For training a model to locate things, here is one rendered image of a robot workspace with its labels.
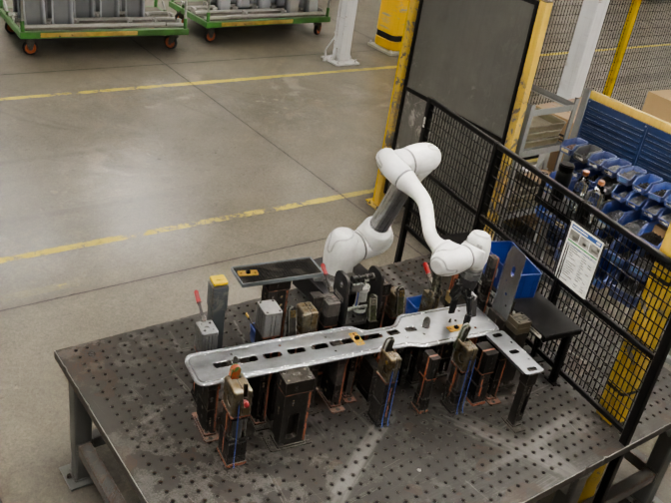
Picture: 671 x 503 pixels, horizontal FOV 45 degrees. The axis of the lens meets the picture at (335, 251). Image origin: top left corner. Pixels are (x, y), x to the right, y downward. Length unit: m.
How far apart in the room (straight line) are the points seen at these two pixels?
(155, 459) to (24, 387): 1.57
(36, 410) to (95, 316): 0.86
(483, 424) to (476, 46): 2.95
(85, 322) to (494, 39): 3.17
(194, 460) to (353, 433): 0.65
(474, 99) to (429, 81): 0.48
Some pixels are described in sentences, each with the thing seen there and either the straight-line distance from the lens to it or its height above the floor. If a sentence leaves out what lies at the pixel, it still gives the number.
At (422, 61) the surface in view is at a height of 1.30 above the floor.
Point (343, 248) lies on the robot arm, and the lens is 3.89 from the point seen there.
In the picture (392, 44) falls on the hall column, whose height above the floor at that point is 0.13.
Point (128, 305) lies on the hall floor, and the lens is 5.16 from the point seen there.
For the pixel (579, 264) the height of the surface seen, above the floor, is 1.28.
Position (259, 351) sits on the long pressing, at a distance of 3.19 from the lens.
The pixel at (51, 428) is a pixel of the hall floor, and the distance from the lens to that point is 4.34.
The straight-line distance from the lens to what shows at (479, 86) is 5.70.
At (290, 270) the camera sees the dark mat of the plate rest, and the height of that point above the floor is 1.16.
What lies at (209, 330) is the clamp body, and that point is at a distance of 3.17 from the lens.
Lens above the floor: 2.93
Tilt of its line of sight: 30 degrees down
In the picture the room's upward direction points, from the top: 9 degrees clockwise
